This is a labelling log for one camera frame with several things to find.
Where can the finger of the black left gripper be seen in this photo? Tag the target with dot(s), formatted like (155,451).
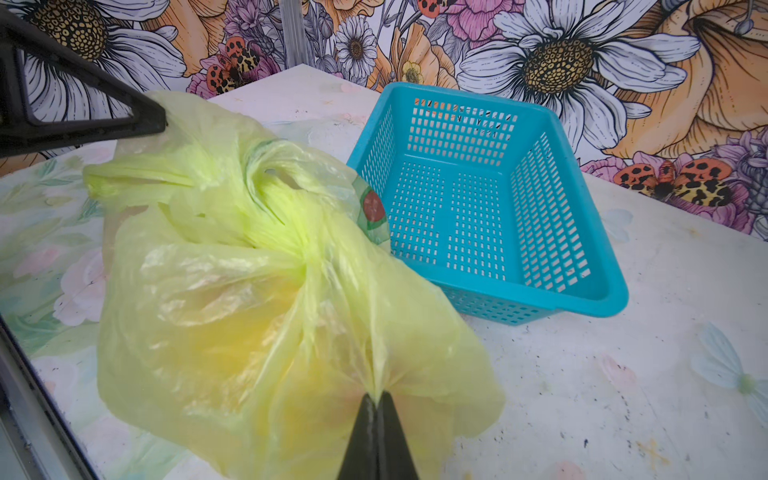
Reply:
(77,74)

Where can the aluminium frame corner post right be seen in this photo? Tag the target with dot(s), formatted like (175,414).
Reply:
(297,49)

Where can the teal plastic mesh basket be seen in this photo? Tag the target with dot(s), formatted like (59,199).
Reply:
(485,199)

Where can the yellow-green plastic bag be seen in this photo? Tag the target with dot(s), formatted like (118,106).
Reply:
(252,302)

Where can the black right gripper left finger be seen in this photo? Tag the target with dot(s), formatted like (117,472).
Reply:
(361,458)

